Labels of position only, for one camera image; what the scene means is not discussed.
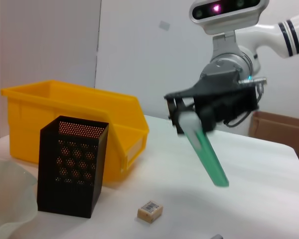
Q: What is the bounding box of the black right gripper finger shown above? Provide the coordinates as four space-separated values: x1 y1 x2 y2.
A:
163 96 187 134
193 99 217 134

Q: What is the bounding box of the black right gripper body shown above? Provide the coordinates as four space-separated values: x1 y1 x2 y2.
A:
163 69 260 133

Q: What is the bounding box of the green utility knife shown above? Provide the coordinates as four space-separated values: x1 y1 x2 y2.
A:
178 111 230 188

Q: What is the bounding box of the beige eraser with barcode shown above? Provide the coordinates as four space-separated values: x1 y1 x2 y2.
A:
137 199 164 224

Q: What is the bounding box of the black mesh pen holder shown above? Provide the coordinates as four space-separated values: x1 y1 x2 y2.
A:
36 115 110 219

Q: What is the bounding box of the green glass fruit plate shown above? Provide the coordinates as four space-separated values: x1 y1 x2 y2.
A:
0 156 38 239

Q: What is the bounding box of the brown cardboard box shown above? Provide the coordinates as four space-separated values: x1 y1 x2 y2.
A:
248 111 299 174

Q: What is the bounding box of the yellow plastic bin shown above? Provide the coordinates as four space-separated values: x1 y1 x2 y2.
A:
0 79 150 185

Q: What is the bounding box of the right gripper cable with plug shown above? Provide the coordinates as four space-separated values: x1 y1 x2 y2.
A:
224 77 268 127

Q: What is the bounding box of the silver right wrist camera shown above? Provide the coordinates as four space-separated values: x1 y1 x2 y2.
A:
189 0 270 35

